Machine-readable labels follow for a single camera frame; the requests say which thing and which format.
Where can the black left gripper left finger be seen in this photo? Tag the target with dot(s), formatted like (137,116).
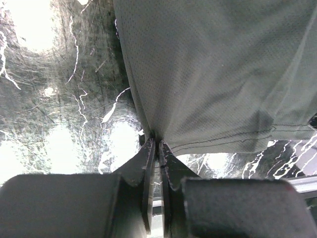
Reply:
(115,205)

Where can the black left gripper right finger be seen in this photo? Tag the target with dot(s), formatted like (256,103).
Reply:
(193,207)

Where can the black t shirt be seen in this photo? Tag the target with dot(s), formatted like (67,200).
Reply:
(221,76)

